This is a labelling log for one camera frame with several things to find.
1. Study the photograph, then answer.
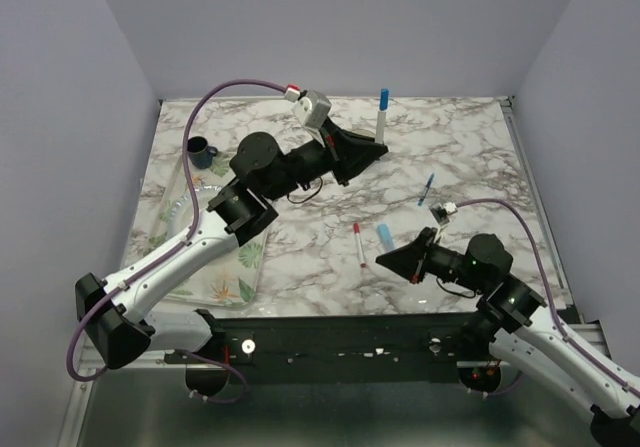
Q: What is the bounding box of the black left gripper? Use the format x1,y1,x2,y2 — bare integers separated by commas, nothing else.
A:
265,115,388,202

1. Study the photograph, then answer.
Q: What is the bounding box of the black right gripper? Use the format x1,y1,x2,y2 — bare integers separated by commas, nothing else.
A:
376,225,487,292

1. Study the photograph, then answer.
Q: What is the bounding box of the light blue highlighter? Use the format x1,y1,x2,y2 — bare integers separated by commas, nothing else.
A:
376,223,395,252

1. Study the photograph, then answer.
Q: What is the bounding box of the white blue-tipped pen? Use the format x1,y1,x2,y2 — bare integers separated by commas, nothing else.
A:
375,108,387,144

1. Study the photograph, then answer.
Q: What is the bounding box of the white red-tipped marker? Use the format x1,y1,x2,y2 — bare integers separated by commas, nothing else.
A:
354,232,366,268

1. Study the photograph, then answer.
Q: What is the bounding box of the small blue pen cap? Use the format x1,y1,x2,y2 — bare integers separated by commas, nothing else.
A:
379,88,390,112

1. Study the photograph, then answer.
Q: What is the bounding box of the blue patterned pen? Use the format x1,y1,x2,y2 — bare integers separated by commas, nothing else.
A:
417,173,435,206

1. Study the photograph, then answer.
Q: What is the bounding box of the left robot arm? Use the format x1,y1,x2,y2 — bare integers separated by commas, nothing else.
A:
75,120,388,369

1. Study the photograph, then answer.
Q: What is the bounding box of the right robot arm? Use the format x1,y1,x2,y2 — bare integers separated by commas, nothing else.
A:
376,228,639,446

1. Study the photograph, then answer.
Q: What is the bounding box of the dark blue mug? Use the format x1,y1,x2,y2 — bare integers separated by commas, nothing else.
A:
187,136,219,170

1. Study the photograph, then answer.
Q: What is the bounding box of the floral rectangular tray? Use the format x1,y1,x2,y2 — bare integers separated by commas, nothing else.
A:
128,152,267,308

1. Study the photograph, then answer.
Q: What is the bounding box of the white blue-rimmed plate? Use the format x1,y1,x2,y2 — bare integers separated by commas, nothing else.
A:
167,190,194,238

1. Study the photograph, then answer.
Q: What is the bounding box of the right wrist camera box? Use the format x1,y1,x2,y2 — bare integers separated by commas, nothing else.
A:
429,202,458,242

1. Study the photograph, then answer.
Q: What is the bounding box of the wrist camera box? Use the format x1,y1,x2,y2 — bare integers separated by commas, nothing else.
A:
429,202,458,242
292,90,332,129

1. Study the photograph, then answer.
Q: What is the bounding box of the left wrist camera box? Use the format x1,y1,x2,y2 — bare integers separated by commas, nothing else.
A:
292,90,332,129

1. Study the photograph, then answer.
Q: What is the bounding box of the black front mounting rail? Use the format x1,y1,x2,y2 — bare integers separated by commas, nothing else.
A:
164,311,506,386

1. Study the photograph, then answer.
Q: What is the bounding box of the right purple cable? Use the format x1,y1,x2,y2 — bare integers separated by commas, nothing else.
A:
454,198,640,398

